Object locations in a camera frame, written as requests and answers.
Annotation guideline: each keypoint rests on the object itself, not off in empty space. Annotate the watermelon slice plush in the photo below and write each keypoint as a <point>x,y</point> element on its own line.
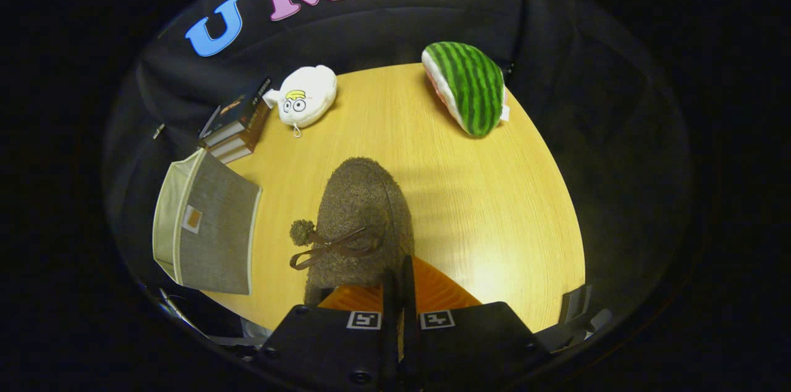
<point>469,83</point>

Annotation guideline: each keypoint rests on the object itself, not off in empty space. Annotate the brown cover book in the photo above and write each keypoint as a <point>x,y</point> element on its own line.
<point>238,135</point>

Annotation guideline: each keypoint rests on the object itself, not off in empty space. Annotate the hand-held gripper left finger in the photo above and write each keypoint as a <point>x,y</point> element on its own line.
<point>388,330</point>

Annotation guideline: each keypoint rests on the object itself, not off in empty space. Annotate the grey fabric storage box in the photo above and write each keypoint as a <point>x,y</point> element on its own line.
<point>216,237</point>

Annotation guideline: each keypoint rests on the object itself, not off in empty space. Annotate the dark blue book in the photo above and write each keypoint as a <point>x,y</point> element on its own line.
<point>250,110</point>

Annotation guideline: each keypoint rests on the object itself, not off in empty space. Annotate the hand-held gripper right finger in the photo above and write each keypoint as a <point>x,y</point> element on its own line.
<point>408,318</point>

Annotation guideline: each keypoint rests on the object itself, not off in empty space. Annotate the grey furniture part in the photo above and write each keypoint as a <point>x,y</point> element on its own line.
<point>575,304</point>

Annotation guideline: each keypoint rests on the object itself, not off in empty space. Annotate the thin pale book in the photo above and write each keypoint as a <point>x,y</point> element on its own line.
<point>232,152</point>

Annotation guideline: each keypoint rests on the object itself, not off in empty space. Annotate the white plush toy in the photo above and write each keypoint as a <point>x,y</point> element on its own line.
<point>309,95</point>

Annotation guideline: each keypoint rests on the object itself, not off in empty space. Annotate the brown fuzzy shoe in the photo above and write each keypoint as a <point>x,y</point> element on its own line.
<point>364,200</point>

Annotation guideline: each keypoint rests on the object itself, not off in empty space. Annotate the white clip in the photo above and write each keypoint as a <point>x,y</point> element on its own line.
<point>159,131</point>

